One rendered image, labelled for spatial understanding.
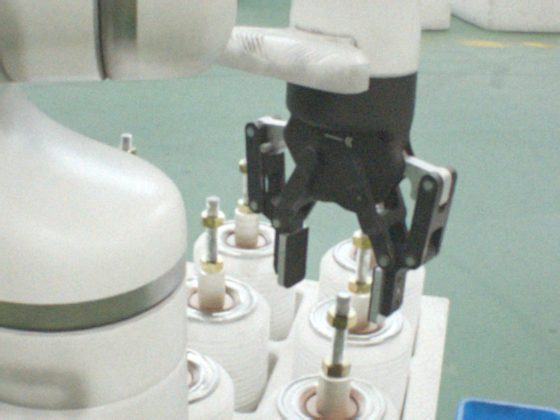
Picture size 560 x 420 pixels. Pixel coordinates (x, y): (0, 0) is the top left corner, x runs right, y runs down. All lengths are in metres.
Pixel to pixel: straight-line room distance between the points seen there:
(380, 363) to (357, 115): 0.26
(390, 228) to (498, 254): 0.93
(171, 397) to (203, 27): 0.13
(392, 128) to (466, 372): 0.67
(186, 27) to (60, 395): 0.12
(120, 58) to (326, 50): 0.21
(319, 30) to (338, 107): 0.04
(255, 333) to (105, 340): 0.45
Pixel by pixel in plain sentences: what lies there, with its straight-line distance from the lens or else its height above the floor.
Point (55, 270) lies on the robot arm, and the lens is 0.26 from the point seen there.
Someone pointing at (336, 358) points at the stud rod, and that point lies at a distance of 0.59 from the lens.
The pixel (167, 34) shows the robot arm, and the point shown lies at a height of 0.56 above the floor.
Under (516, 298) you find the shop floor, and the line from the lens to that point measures 1.33.
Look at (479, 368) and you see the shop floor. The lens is 1.15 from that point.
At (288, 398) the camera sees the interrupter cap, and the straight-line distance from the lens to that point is 0.62.
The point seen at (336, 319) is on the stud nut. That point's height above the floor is 0.33.
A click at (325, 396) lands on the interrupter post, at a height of 0.27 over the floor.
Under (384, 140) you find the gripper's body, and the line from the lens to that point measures 0.51.
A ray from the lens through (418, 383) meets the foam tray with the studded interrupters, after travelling 0.78.
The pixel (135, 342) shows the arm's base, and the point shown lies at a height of 0.46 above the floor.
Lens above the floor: 0.61
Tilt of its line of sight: 24 degrees down
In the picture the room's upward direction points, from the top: 3 degrees clockwise
